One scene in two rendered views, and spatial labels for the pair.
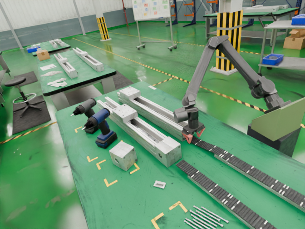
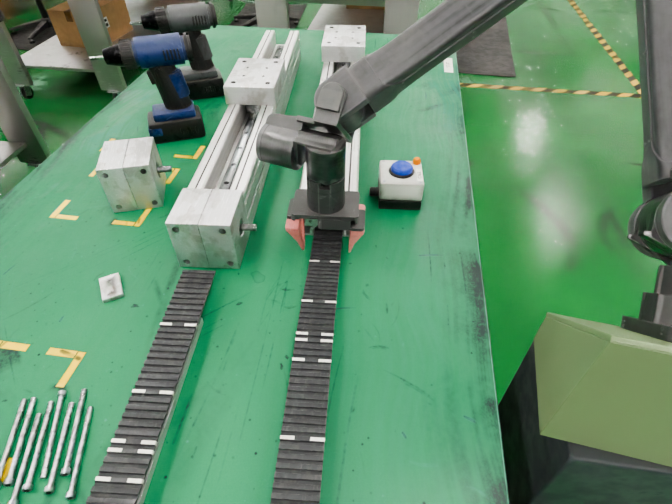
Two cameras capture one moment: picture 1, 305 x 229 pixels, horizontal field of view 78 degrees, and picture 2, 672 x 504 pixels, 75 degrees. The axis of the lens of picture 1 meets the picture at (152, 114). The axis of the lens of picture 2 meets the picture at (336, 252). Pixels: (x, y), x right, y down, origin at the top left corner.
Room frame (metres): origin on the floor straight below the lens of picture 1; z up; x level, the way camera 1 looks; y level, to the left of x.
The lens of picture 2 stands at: (0.40, -0.53, 1.31)
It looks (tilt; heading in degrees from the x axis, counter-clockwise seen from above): 44 degrees down; 35
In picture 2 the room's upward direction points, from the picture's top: straight up
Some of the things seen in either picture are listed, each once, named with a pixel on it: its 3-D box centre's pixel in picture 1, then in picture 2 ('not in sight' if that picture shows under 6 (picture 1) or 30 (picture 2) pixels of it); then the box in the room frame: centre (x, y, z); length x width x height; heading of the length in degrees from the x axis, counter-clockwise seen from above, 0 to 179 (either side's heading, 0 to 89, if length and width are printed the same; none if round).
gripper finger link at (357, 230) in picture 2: (196, 131); (342, 228); (0.85, -0.23, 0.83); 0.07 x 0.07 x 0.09; 31
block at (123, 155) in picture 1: (125, 154); (140, 173); (0.77, 0.18, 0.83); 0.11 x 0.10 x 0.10; 136
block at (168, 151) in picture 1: (169, 150); (218, 228); (0.74, -0.06, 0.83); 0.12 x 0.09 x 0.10; 121
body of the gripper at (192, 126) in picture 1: (193, 122); (326, 192); (0.84, -0.21, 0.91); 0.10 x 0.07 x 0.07; 121
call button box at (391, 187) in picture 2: not in sight; (395, 183); (1.04, -0.23, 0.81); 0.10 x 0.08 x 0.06; 121
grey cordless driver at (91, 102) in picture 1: (86, 118); (181, 53); (1.12, 0.44, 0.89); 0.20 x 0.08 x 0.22; 144
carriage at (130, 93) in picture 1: (130, 94); (344, 48); (1.43, 0.15, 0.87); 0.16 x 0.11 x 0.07; 31
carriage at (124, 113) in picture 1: (125, 114); (257, 86); (1.11, 0.18, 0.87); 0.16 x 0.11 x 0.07; 31
